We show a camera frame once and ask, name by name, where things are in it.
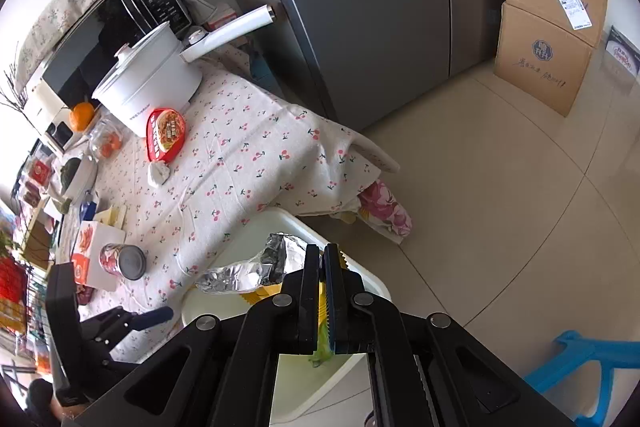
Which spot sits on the white electric pot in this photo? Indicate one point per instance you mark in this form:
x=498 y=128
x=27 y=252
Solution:
x=150 y=77

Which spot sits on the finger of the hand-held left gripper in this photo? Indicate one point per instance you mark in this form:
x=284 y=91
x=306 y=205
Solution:
x=155 y=316

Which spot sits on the metal can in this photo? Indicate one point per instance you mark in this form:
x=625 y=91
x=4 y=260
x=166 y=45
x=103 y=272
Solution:
x=125 y=262

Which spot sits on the cherry print tablecloth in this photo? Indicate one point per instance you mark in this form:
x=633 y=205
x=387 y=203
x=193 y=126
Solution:
x=240 y=142

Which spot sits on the white and orange box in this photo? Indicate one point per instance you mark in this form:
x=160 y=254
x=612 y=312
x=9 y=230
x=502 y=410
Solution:
x=95 y=242

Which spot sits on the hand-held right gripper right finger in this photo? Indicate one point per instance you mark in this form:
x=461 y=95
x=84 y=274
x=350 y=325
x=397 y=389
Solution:
x=332 y=297

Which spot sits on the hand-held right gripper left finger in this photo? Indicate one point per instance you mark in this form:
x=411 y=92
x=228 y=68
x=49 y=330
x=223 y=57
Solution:
x=312 y=292

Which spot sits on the large orange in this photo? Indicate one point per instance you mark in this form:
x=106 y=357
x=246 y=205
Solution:
x=82 y=116

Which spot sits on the crumpled white tissue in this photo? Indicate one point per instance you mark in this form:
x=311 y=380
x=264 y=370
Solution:
x=159 y=172

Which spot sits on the clear glass jar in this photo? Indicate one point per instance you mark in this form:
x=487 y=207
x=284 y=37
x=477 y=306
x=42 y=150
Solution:
x=105 y=132

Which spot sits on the cream open carton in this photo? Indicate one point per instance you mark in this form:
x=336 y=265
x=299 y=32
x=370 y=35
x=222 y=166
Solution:
x=111 y=216

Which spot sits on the blue plastic stool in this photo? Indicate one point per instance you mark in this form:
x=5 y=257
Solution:
x=575 y=357

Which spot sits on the pink floral cloth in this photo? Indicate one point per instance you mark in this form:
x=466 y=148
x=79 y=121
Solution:
x=385 y=209

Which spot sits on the white microwave oven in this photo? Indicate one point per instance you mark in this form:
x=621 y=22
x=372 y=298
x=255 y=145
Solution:
x=85 y=42

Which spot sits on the silver foil snack packet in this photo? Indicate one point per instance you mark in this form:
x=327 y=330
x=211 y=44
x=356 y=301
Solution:
x=260 y=264

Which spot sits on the green pepper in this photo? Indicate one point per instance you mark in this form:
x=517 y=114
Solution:
x=63 y=205

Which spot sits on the dark green squash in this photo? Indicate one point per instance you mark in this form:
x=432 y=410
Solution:
x=70 y=169

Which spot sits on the tangerine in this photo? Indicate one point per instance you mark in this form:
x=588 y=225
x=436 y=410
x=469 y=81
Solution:
x=114 y=141
x=105 y=150

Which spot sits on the red instant food bowl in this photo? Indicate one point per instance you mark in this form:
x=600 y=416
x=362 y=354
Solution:
x=166 y=132

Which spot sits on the white plastic bin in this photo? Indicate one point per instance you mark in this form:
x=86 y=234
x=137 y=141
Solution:
x=295 y=227

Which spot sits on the blue biscuit box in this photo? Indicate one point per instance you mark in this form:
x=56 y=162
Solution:
x=88 y=208

